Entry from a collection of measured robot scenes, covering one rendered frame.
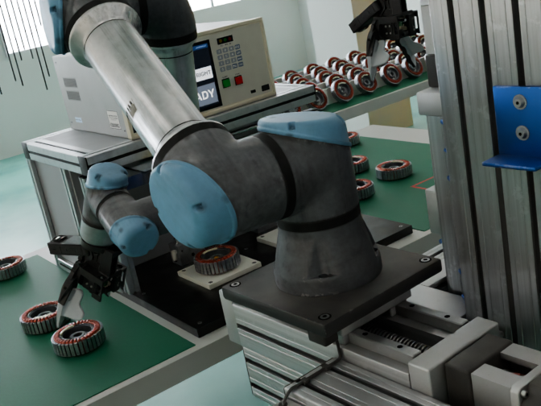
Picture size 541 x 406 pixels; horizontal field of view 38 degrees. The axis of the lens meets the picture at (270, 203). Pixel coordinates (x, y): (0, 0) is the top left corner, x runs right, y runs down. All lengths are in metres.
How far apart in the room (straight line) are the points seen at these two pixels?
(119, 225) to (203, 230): 0.46
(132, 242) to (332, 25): 4.72
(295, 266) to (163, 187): 0.21
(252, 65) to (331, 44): 3.99
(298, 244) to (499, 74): 0.33
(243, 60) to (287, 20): 7.95
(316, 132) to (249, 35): 1.08
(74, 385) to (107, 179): 0.43
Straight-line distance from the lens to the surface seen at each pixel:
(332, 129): 1.00
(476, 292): 1.10
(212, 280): 1.83
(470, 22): 0.98
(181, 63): 1.32
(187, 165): 0.94
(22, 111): 8.39
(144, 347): 1.67
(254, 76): 2.06
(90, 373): 1.64
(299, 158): 0.98
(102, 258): 1.54
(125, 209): 1.40
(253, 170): 0.95
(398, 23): 1.79
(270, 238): 2.01
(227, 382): 2.99
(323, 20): 6.04
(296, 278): 1.04
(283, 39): 9.93
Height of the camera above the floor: 1.47
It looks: 18 degrees down
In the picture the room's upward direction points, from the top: 11 degrees counter-clockwise
